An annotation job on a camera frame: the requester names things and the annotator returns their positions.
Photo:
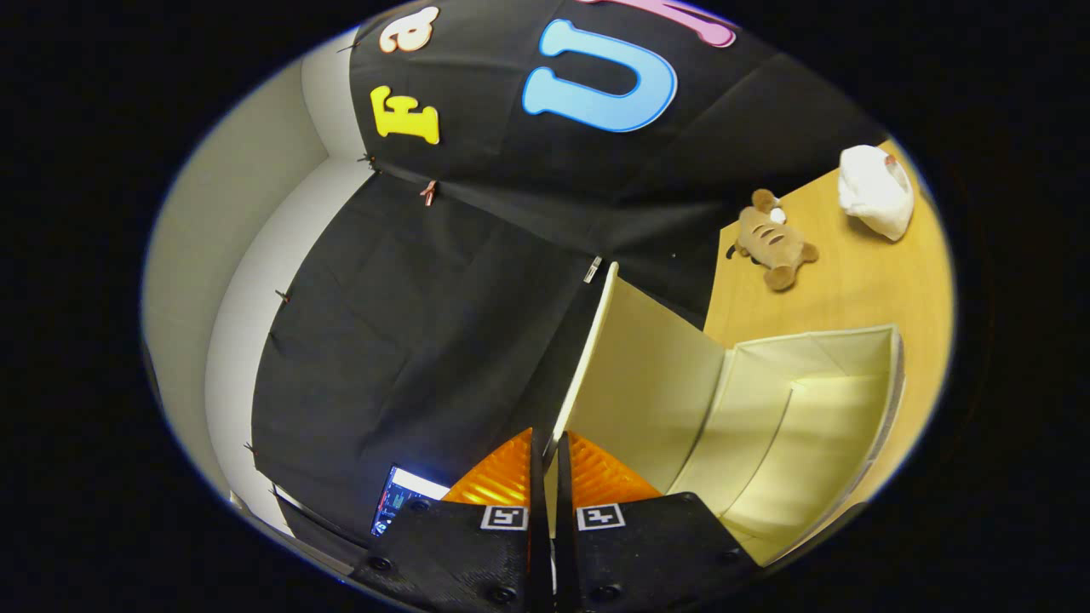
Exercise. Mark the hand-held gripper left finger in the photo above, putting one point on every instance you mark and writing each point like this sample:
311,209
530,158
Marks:
537,477

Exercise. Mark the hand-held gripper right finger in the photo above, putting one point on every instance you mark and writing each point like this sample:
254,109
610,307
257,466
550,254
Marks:
562,485

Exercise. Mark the grey fabric storage box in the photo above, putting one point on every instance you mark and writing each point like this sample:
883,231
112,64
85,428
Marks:
766,426

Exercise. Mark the monitor screen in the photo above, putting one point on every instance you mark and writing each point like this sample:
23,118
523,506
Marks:
400,502

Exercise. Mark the silver clip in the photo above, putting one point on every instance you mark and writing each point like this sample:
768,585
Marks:
592,270

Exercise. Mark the copper clip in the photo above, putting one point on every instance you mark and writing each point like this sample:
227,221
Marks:
428,193

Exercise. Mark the brown striped plush toy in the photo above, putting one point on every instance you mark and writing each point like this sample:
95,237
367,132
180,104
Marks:
771,243

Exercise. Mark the white plush toy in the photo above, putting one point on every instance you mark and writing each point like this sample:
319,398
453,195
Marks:
873,191

